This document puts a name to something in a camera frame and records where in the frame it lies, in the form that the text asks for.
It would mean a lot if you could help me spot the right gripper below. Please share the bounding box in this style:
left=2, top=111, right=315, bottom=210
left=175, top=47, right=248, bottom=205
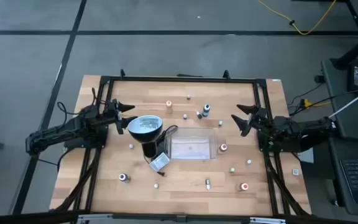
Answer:
left=231, top=104, right=272, bottom=138

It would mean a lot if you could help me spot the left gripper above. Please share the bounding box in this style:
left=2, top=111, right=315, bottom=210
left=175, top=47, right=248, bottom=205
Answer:
left=103, top=98, right=139, bottom=135

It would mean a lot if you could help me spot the black gooseneck desk lamp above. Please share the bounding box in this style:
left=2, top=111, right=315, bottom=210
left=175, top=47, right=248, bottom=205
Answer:
left=127, top=114, right=167, bottom=159

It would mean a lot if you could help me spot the clear plastic container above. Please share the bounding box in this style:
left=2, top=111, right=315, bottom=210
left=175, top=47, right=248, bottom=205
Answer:
left=165, top=126, right=219, bottom=161

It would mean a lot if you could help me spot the dark grey side desk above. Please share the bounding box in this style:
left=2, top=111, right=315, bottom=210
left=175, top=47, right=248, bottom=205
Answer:
left=320, top=57, right=358, bottom=218

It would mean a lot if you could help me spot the white rod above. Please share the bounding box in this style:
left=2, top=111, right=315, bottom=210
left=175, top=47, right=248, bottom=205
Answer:
left=328, top=83, right=358, bottom=119

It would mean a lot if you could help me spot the black stand leg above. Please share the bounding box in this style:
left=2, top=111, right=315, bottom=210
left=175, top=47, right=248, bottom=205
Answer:
left=334, top=0, right=358, bottom=71

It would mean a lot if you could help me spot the black crossbeam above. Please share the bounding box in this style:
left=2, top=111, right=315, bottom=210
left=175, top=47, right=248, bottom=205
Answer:
left=0, top=210, right=358, bottom=224

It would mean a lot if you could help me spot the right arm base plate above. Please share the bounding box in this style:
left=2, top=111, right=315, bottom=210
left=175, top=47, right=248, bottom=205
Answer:
left=257, top=129, right=315, bottom=153

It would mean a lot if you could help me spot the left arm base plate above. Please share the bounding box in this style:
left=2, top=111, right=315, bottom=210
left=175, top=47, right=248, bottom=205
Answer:
left=63, top=124, right=109, bottom=149

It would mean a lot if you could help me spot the black lamp cord with plug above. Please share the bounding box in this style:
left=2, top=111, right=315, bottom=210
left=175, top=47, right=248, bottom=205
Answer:
left=143, top=124, right=180, bottom=177

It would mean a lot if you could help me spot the black aluminium table frame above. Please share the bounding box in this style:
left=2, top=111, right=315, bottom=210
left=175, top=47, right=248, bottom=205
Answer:
left=54, top=70, right=310, bottom=217

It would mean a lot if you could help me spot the yellow extension cable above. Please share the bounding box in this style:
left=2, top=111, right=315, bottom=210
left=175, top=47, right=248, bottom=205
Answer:
left=258, top=0, right=337, bottom=36

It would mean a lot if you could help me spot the silver metal bracket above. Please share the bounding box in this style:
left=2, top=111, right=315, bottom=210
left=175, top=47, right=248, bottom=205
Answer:
left=249, top=217, right=287, bottom=224
left=76, top=213, right=113, bottom=224

